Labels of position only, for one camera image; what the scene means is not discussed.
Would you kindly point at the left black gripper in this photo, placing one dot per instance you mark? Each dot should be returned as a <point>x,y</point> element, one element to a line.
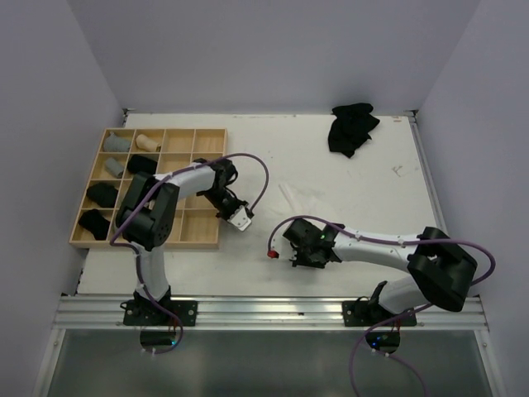
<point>239,203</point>

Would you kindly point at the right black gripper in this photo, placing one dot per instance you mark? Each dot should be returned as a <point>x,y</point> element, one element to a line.
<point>297,258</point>

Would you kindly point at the white underwear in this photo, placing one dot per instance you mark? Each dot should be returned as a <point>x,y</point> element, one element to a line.
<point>304,200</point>

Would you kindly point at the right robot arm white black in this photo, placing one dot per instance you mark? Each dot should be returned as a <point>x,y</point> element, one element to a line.
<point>437,271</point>

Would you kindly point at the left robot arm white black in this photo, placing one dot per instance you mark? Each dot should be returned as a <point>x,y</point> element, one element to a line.
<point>145,222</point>

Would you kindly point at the black rolled underwear second row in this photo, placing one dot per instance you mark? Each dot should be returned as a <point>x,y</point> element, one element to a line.
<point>141,164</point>

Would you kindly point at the beige rolled underwear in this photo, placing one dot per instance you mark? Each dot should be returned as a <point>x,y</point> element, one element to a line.
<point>145,143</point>

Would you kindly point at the grey rolled underwear second row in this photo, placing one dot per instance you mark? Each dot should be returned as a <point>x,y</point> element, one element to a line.
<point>114,167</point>

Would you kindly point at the black rolled underwear third row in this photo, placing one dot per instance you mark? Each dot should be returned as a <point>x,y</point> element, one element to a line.
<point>103,194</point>

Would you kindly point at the grey rolled underwear top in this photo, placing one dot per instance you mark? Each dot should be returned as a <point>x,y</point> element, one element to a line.
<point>115,143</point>

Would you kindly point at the black rolled underwear bottom row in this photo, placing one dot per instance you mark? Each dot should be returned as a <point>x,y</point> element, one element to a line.
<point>94,222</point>

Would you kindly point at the wooden compartment tray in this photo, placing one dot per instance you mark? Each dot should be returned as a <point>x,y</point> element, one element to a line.
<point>195,223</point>

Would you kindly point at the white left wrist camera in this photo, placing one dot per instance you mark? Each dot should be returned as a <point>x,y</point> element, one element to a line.
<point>241,218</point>

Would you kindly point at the right wrist camera red tip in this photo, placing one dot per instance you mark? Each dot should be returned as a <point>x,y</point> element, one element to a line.
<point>272,254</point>

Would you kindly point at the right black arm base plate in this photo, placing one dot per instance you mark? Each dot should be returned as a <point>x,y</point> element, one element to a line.
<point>361,312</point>

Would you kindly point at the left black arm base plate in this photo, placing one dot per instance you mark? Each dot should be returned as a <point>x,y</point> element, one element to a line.
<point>144,315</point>

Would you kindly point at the aluminium mounting rail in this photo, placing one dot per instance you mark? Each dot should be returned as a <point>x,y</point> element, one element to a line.
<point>251,313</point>

